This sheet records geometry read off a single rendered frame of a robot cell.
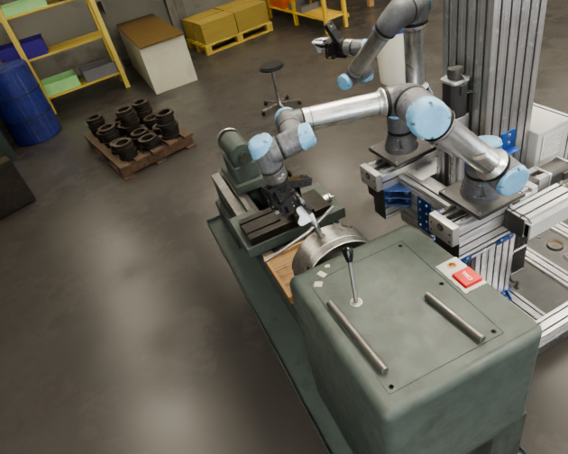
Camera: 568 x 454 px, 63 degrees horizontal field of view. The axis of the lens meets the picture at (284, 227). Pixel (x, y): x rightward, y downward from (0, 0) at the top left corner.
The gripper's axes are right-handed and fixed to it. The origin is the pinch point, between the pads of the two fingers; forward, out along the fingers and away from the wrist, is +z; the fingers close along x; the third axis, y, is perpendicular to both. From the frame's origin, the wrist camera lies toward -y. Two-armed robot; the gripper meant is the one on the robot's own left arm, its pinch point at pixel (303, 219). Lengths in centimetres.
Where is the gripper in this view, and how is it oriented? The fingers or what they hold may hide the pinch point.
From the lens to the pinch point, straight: 157.4
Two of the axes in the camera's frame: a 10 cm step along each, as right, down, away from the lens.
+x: 6.4, 3.1, -7.0
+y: -6.8, 6.6, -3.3
